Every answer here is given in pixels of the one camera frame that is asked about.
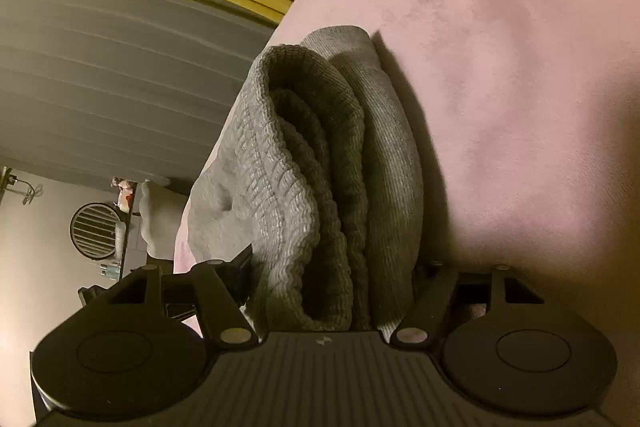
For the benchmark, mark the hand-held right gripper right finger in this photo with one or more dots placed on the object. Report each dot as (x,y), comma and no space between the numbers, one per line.
(428,302)

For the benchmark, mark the round slatted fan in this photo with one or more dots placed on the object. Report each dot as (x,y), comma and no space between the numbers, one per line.
(95,232)

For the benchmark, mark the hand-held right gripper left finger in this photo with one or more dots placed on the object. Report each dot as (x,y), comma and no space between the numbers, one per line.
(244,265)

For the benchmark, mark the small pink figurine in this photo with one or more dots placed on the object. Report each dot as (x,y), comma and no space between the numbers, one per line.
(123,193)

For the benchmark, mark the pink fleece blanket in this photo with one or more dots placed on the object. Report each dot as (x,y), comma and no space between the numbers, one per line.
(500,97)

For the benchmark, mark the white cloth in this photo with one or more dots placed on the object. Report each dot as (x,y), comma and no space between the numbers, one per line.
(160,217)

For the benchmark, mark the grey knitted sock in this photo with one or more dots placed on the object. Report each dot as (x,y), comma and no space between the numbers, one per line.
(310,187)

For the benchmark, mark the grey curtain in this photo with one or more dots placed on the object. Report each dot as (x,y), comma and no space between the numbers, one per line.
(125,72)

